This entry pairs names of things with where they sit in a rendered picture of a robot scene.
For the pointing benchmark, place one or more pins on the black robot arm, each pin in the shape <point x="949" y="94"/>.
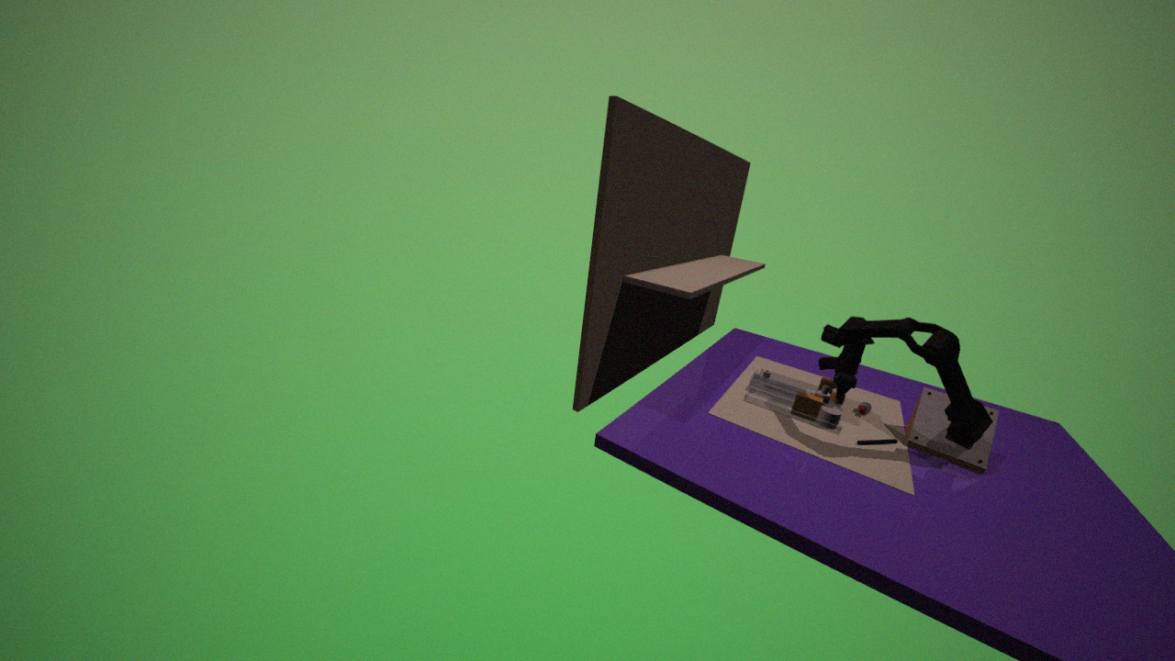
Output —
<point x="969" y="419"/>

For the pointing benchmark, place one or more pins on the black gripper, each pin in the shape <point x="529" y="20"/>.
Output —
<point x="845" y="378"/>

